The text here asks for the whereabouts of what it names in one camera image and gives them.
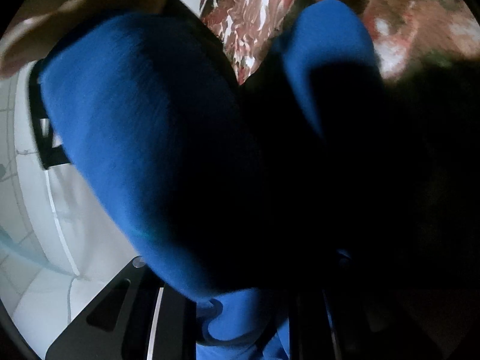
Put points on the blue and black hooded jacket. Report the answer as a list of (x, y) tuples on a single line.
[(311, 212)]

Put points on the floral brown red bed blanket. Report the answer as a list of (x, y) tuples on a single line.
[(400, 37)]

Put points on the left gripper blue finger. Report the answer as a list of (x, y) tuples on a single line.
[(136, 316)]

